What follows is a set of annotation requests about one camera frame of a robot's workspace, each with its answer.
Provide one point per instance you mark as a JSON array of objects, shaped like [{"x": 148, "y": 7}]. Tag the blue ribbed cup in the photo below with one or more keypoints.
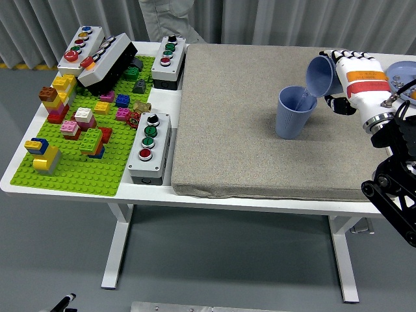
[
  {"x": 289, "y": 123},
  {"x": 320, "y": 76}
]

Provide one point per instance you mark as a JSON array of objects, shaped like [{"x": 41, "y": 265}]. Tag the pink white red brick stack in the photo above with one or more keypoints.
[{"x": 70, "y": 127}]

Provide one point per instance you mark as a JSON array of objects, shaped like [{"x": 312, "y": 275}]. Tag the grey metal bracket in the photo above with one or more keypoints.
[{"x": 362, "y": 227}]

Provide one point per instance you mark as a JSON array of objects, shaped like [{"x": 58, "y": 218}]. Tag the person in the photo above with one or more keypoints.
[{"x": 162, "y": 19}]

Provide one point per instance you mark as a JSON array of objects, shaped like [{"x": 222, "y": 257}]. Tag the green brick baseplate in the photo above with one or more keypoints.
[{"x": 81, "y": 175}]

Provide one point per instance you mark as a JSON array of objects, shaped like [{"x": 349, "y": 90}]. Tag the grey pleated curtain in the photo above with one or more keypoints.
[{"x": 292, "y": 19}]

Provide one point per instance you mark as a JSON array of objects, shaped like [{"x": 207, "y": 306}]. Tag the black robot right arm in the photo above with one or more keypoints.
[{"x": 396, "y": 156}]

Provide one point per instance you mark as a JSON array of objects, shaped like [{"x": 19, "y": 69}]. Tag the grey sloped brick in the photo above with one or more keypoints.
[{"x": 139, "y": 86}]

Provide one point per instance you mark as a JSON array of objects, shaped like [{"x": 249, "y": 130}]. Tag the magenta brick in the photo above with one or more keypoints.
[
  {"x": 122, "y": 114},
  {"x": 107, "y": 96}
]

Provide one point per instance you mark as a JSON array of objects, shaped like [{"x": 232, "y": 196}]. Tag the green orange blue brick stack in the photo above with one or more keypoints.
[{"x": 91, "y": 139}]

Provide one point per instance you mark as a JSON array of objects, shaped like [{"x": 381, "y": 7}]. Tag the white table leg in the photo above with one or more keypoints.
[
  {"x": 344, "y": 260},
  {"x": 117, "y": 247}
]

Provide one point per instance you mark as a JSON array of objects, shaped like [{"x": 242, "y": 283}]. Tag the brass valve fitting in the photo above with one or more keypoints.
[{"x": 142, "y": 106}]

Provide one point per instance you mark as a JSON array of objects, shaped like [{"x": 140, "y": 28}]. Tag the grey-brown cushion mat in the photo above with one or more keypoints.
[{"x": 243, "y": 130}]

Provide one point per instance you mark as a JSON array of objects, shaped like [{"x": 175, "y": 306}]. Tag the white five-button control box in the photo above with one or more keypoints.
[{"x": 94, "y": 34}]

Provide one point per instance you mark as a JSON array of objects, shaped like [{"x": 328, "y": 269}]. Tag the blue yellow grey brick stack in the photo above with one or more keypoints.
[{"x": 45, "y": 159}]

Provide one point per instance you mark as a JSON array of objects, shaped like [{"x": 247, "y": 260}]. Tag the blue plate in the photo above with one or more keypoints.
[{"x": 403, "y": 68}]

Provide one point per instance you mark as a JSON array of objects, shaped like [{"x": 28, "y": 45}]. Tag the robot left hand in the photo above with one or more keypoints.
[{"x": 65, "y": 302}]

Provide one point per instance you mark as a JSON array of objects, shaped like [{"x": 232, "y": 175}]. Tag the yellow white brick tower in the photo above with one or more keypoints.
[{"x": 65, "y": 83}]

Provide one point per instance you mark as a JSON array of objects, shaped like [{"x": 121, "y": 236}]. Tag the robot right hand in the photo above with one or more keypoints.
[{"x": 364, "y": 97}]

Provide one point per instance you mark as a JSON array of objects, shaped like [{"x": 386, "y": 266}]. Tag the four-button switch box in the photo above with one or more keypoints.
[
  {"x": 177, "y": 53},
  {"x": 161, "y": 143}
]

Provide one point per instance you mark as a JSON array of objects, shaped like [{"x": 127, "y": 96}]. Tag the grey metal plate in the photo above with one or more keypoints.
[{"x": 195, "y": 308}]

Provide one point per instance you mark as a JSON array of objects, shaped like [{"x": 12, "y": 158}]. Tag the brown yellow pink brick tower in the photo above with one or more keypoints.
[{"x": 55, "y": 112}]

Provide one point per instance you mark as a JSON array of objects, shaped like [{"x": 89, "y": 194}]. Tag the yellow floor tape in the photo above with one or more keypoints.
[{"x": 26, "y": 66}]

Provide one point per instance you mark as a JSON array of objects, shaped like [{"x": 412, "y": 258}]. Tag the red valve handwheel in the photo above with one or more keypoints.
[{"x": 133, "y": 120}]

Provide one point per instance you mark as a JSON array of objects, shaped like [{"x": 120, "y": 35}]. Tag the white button box black base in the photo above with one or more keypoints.
[{"x": 107, "y": 61}]

